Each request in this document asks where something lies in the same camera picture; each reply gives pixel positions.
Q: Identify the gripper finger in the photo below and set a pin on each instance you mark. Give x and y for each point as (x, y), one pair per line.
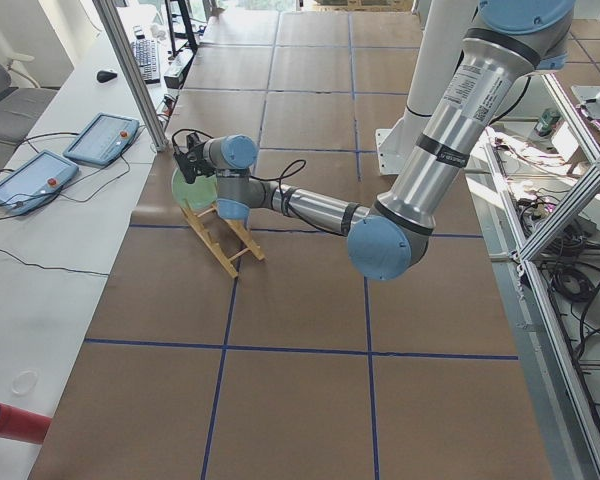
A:
(186, 165)

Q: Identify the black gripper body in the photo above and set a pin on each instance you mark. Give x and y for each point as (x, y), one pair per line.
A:
(196, 159)

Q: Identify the light green plate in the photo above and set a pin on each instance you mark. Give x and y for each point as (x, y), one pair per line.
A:
(198, 195)

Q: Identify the far blue teach pendant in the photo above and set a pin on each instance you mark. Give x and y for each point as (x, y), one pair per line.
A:
(103, 140)

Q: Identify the blue teach pendant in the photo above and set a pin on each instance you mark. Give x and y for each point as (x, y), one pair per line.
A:
(36, 182)
(103, 140)

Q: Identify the wooden dish rack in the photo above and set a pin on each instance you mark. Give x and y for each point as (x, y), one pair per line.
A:
(227, 240)

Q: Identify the black keyboard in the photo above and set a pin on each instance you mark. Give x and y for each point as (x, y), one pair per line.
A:
(146, 54)

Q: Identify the black computer mouse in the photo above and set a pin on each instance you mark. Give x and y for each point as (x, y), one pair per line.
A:
(104, 76)

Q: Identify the near blue teach pendant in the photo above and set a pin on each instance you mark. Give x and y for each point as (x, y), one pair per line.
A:
(36, 182)

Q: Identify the grey office chair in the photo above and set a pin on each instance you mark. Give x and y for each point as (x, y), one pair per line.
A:
(20, 108)

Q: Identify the red cylinder tube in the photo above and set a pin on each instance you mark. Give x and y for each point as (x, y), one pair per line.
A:
(23, 425)

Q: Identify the aluminium frame post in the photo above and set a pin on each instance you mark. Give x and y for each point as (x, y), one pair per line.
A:
(116, 33)

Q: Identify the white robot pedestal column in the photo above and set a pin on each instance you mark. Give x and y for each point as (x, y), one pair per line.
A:
(420, 100)

